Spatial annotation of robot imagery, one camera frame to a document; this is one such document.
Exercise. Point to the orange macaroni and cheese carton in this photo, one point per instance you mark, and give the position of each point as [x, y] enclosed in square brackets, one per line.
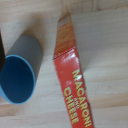
[71, 71]

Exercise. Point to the blue cup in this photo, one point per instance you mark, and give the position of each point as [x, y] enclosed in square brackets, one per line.
[20, 73]

